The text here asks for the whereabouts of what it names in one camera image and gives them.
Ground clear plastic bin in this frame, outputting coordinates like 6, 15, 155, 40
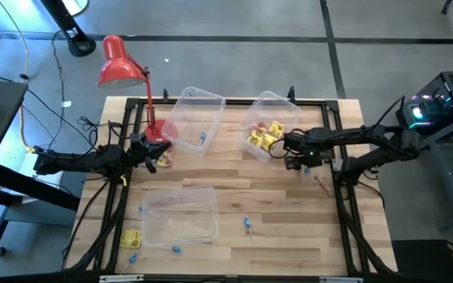
160, 86, 227, 159
238, 90, 304, 164
140, 185, 220, 248

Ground black cable bundle with plug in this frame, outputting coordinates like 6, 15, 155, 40
77, 116, 133, 133

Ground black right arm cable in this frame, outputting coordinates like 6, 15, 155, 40
371, 95, 407, 131

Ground silver bracket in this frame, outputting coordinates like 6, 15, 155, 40
99, 274, 145, 283
319, 276, 364, 283

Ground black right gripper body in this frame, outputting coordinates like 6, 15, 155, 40
299, 130, 334, 166

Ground white booklet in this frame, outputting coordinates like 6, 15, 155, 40
18, 152, 42, 178

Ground black floor stand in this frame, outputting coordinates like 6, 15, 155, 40
39, 0, 97, 58

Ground black desk leg frame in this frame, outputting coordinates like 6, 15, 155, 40
0, 160, 82, 259

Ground grey computer cart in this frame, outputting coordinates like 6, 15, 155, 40
407, 112, 453, 231

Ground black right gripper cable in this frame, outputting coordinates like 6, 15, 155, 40
268, 129, 290, 160

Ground black floor cable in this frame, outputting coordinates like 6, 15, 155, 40
49, 30, 67, 153

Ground yellow cable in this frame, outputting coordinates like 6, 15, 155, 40
0, 0, 37, 153

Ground black aluminium table frame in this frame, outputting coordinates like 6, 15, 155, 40
63, 96, 399, 283

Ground red desk lamp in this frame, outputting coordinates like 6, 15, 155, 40
97, 34, 179, 145

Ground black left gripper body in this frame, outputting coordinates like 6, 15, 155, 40
128, 137, 161, 164

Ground computer tower with lights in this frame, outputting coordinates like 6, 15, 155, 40
395, 70, 453, 130

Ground black hazard-striped box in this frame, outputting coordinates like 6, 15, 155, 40
391, 239, 453, 283

